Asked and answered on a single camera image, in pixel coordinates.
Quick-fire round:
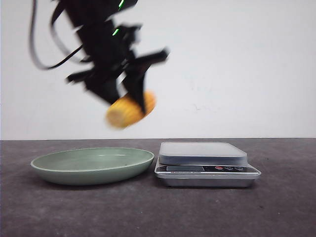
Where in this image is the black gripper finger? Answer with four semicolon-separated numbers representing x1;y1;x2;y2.
124;48;169;114
67;69;119;104

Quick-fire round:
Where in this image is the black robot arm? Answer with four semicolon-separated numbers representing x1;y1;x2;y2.
59;0;169;113

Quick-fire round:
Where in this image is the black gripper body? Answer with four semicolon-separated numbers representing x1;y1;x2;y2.
76;21;142;81

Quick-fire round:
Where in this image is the pale green plate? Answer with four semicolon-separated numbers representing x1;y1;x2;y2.
30;148;155;186

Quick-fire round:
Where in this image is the silver digital kitchen scale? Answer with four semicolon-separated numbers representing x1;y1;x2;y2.
155;142;261;188

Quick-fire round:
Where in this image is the yellow corn cob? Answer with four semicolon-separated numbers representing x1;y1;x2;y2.
105;91;156;129

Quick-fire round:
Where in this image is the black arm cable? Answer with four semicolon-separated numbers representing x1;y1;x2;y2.
29;0;87;70

